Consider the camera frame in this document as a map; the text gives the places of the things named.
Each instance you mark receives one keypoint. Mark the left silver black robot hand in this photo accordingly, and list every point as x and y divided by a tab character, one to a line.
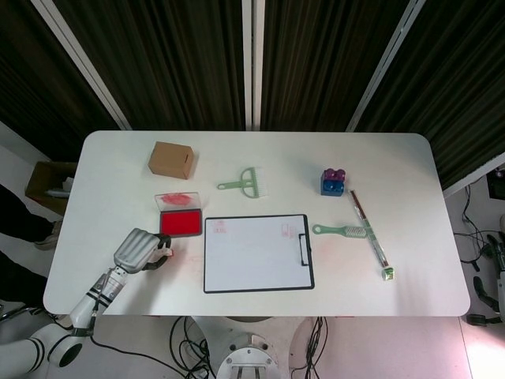
134	250

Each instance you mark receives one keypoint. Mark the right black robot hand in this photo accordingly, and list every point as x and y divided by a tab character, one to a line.
483	290

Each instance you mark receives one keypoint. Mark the white and red stamp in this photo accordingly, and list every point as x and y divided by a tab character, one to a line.
169	252

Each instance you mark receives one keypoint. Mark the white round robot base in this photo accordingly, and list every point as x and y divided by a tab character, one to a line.
246	357

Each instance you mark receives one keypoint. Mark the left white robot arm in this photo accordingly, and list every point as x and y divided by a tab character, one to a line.
84	308

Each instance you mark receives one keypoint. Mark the red ink pad clear lid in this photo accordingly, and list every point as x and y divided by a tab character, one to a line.
179	223

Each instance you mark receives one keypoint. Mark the small green cube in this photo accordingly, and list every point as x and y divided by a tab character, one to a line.
388	274

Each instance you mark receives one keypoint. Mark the small brown cardboard box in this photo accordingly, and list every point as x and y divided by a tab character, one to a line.
171	160

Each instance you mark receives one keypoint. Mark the open cardboard box on floor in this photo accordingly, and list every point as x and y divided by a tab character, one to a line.
43	185

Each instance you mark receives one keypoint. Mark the person legs dark trousers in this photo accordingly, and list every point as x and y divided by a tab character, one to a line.
19	221

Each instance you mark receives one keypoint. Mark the white paper sheet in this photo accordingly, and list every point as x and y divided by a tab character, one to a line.
252	256

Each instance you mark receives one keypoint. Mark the green fan-shaped brush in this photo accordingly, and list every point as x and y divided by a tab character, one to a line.
250	183

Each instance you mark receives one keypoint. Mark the black clipboard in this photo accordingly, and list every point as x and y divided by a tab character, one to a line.
309	276

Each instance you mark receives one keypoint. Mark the blue building block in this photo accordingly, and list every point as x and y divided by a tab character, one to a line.
331	187

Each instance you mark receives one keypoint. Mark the purple building block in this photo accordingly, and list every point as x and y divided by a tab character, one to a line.
334	174

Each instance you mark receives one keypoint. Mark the dark curtain panel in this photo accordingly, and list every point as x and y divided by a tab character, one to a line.
35	87
323	59
169	63
461	87

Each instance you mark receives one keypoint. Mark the white slanted frame post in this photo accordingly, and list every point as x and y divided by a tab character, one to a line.
83	63
384	67

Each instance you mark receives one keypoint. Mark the white upright frame post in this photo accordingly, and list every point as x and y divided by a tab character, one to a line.
253	63

